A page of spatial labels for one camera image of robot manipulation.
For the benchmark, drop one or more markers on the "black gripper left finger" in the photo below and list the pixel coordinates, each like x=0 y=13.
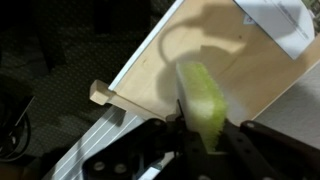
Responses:
x=143 y=146

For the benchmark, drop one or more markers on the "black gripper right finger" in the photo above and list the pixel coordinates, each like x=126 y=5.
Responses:
x=266 y=150

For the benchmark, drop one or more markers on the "yellow-green sponge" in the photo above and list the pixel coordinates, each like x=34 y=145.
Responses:
x=203 y=100

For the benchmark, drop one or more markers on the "wooden pullout table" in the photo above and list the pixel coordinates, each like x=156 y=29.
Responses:
x=200 y=36

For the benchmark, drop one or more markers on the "white printed brochure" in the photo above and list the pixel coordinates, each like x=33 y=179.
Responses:
x=283 y=26

